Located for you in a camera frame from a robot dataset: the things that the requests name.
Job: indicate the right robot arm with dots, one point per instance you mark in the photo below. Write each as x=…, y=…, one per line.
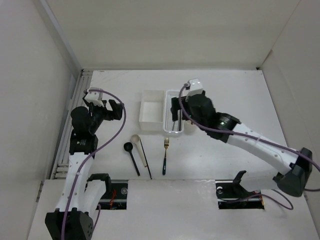
x=291, y=168

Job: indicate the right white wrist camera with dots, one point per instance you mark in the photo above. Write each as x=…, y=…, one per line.
x=194, y=87

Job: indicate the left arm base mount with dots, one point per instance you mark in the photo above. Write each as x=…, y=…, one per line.
x=116, y=197

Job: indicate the white square box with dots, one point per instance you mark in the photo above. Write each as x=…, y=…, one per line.
x=151, y=115

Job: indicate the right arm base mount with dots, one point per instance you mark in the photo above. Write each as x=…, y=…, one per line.
x=232, y=196

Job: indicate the aluminium rail frame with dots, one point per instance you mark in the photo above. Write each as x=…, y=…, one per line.
x=60, y=159

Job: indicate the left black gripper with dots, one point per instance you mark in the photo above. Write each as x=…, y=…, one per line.
x=114, y=114

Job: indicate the white perforated basket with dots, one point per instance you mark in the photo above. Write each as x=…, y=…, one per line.
x=167, y=115

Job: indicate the dark thin chopstick left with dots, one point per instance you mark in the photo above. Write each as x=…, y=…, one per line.
x=144, y=154

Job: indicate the gold fork black handle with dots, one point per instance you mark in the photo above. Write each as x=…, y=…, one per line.
x=166, y=146

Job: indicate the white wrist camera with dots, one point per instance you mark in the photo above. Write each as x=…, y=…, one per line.
x=194, y=87
x=93, y=97

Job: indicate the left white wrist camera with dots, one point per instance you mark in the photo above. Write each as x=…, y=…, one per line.
x=93, y=97

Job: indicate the black spoon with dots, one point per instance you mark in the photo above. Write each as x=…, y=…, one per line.
x=128, y=147

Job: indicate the cream wooden spoon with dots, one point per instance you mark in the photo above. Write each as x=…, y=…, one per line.
x=135, y=139

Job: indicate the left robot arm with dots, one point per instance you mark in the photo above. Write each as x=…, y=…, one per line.
x=72, y=218

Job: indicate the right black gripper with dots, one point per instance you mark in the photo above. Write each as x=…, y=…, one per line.
x=174, y=108

